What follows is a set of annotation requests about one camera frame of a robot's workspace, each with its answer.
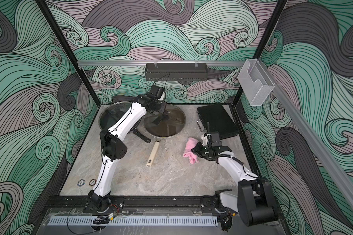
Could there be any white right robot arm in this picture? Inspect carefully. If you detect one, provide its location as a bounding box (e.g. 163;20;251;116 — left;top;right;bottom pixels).
192;132;278;227

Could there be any pink cloth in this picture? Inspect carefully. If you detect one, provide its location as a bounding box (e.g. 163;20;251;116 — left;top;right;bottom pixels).
183;137;199;164

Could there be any aluminium right rail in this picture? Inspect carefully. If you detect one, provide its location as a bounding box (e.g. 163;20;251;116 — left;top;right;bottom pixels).
258;60;353;227

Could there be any white cable duct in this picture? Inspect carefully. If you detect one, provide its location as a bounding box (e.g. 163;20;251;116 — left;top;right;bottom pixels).
47;215;218;227

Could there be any black case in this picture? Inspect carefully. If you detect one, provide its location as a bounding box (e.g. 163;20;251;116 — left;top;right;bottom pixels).
197;104;239;140

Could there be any clear wall bin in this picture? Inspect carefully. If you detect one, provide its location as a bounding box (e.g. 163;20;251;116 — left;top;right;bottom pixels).
237;59;275;106

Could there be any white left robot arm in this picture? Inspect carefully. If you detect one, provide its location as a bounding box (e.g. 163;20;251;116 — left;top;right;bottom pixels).
88;92;166;212

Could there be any red poker chip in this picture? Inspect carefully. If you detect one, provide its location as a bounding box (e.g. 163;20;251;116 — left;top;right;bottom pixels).
89;179;97;187

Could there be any brown pan beige handle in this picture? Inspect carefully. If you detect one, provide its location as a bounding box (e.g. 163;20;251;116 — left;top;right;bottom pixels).
143;103;186;168

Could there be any aluminium rail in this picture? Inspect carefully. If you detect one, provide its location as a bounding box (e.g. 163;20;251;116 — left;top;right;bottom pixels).
258;60;353;227
77;60;245;67

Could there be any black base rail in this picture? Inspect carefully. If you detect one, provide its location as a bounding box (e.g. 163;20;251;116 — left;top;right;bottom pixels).
45;195;236;215

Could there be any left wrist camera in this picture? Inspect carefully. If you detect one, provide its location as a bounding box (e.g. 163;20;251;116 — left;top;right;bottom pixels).
150;85;166;101

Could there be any black frying pan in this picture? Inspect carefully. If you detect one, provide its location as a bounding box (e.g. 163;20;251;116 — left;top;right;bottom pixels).
103;103;151;143

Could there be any black wall shelf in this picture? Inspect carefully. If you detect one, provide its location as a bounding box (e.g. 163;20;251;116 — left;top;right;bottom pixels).
145;63;208;82

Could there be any blue poker chip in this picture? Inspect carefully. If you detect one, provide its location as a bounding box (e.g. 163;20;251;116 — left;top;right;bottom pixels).
77;179;85;187

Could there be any aluminium back rail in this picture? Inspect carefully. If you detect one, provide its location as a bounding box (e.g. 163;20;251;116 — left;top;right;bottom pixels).
77;60;245;67

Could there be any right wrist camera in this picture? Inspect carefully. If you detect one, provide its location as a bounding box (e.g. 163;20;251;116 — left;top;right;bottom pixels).
202;132;222;147

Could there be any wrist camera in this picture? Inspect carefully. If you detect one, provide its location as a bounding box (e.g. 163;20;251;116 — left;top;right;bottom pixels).
150;85;166;101
202;132;222;147

